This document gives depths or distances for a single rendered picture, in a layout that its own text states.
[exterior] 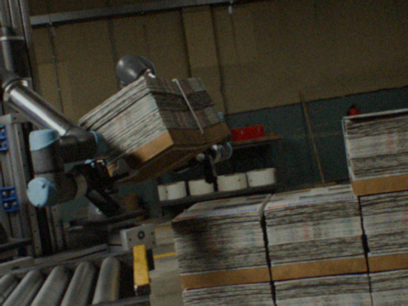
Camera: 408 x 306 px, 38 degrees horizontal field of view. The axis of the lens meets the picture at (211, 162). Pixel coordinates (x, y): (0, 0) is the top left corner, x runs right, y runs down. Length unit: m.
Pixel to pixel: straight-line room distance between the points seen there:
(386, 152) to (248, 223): 0.46
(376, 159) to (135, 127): 0.71
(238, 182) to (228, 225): 6.06
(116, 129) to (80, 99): 6.68
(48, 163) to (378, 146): 0.93
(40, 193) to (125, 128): 0.38
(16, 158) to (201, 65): 6.38
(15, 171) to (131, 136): 0.63
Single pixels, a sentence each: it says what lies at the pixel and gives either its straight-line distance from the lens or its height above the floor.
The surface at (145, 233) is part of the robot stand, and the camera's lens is 2.23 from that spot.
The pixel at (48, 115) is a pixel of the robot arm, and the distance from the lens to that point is 1.71.
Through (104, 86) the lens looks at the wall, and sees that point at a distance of 8.46.
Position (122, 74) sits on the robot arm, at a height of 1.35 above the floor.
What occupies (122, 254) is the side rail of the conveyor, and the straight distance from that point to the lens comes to 1.60.
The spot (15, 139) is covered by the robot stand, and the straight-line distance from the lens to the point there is 2.25.
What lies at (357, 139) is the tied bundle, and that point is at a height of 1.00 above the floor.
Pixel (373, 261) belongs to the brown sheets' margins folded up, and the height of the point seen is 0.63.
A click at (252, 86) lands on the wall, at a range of 8.63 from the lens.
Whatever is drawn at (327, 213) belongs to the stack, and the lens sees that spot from 1.81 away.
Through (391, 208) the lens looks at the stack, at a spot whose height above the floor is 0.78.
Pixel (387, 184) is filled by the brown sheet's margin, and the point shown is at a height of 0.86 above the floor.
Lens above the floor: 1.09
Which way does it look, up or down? 3 degrees down
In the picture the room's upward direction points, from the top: 8 degrees counter-clockwise
